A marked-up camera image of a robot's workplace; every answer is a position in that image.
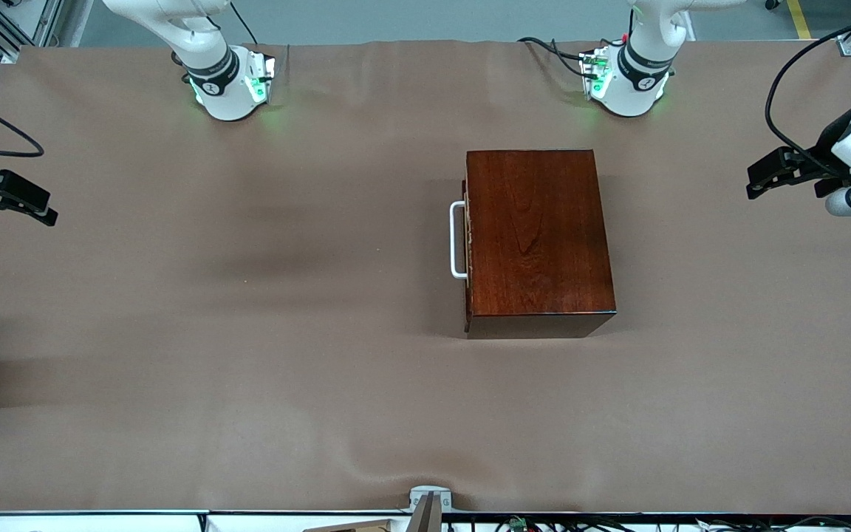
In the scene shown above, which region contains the wooden drawer with white handle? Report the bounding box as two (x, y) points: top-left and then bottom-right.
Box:
(449, 185), (472, 333)

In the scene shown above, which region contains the dark red wooden cabinet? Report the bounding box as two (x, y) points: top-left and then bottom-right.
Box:
(465, 149), (617, 339)

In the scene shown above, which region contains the large brown table cloth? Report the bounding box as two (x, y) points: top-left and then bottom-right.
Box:
(0, 38), (851, 516)

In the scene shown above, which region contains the flat tan wood piece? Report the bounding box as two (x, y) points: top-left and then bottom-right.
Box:
(304, 519), (397, 532)

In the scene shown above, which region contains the silver aluminium frame structure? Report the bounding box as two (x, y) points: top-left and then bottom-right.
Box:
(0, 0), (72, 64)

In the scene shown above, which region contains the grey metal mounting bracket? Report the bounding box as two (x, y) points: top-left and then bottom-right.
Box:
(409, 485), (453, 532)

